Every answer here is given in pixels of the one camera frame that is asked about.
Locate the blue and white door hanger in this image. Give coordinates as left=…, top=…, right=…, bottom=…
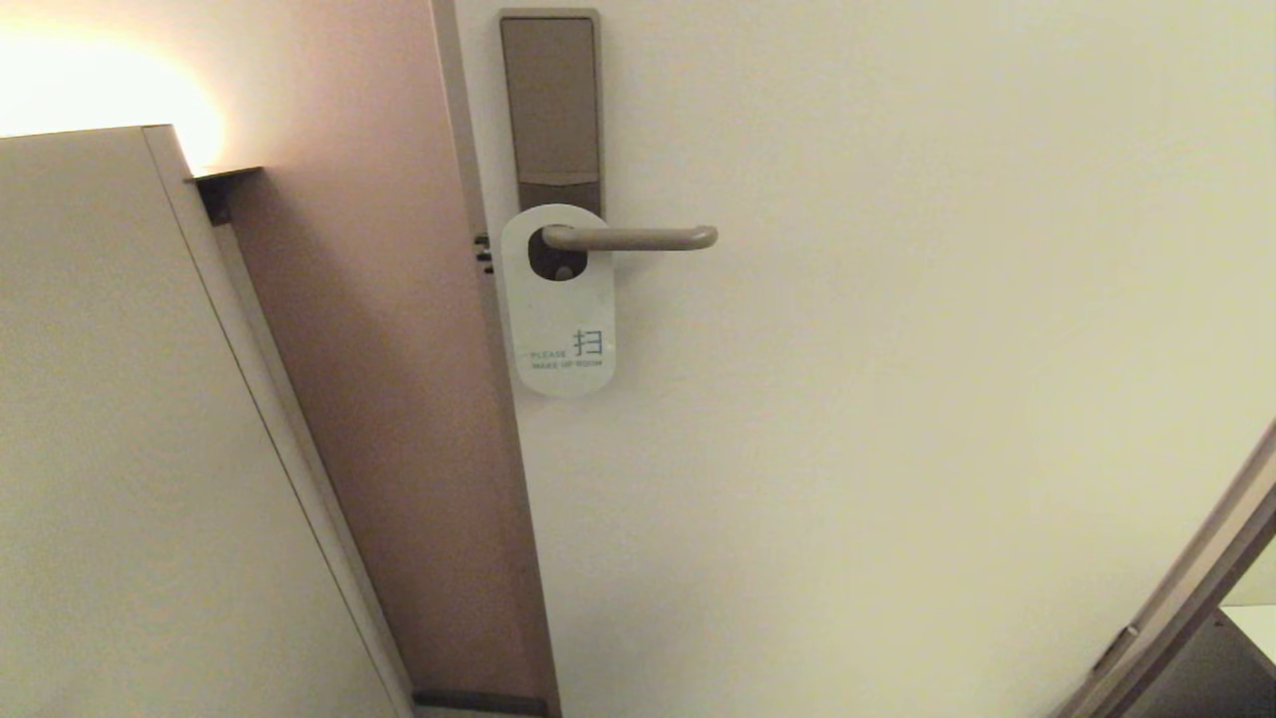
left=499, top=203, right=617, bottom=399

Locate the white door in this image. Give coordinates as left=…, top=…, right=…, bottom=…
left=454, top=0, right=1276, bottom=718

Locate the bronze door lock plate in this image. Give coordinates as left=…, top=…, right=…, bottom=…
left=498, top=8, right=605, bottom=282

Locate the dark grey baseboard strip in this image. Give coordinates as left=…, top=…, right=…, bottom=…
left=414, top=688, right=549, bottom=715

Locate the small metal trim hinge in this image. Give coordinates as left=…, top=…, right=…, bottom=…
left=1095, top=625, right=1143, bottom=675

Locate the bronze door handle lever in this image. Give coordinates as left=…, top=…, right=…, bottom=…
left=541, top=224, right=719, bottom=251

